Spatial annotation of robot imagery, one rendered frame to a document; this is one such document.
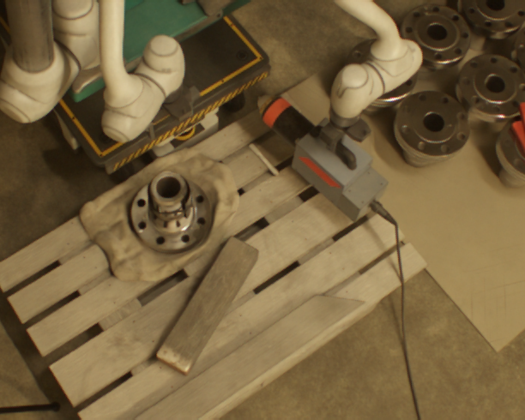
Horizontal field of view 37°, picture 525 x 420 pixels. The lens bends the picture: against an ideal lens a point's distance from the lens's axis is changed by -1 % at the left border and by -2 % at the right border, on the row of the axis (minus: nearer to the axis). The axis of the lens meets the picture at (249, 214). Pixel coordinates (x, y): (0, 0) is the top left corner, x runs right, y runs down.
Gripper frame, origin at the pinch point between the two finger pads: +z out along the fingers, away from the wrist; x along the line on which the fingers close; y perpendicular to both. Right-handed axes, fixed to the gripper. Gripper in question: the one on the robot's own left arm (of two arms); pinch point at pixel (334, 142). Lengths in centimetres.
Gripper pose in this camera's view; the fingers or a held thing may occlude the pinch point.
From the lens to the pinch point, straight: 244.9
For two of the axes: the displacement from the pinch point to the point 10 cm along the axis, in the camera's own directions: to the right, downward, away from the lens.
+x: -7.0, 6.4, -3.1
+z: -0.5, 3.9, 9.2
